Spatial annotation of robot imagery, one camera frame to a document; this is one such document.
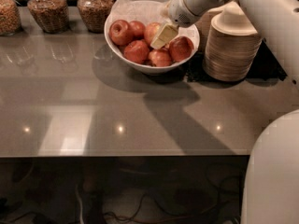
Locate red apple right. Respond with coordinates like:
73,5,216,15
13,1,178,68
169,36,193,63

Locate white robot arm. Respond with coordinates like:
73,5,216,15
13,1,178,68
151,0,299,224

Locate front stack paper bowls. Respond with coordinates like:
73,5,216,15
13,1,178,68
203,2,262,82

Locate right glass cereal jar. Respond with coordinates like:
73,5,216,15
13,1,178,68
77,0,114,34

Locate red apple far left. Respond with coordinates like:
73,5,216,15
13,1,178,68
108,20,134,46

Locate white ceramic bowl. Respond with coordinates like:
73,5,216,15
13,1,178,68
104,16,200,75

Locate red apple front left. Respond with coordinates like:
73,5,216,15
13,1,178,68
123,40,150,64

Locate left glass cereal jar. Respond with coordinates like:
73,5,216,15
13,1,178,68
0,0,21,35

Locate glass cereal jar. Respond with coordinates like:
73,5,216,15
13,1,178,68
0,0,21,35
27,0,69,34
77,0,114,34

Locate red apple front centre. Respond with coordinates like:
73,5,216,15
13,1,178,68
148,49,172,67

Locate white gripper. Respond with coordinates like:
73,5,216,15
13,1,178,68
150,0,228,49

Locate red apple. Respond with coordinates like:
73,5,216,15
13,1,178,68
123,40,150,64
169,36,193,63
129,21,145,39
108,20,134,46
148,49,172,67

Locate middle glass cereal jar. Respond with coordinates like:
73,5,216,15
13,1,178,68
27,0,69,34

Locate stack paper bowls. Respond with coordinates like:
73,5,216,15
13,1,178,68
203,2,262,82
195,5,225,51

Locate white cable under table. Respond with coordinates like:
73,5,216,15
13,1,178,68
74,182,86,224

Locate yellow-red apple centre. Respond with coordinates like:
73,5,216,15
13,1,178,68
144,22,161,45

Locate back stack paper bowls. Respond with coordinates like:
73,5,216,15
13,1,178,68
195,5,225,51

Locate white paper liner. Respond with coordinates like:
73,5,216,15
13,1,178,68
109,0,168,24

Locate red apple back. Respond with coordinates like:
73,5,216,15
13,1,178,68
129,21,145,39

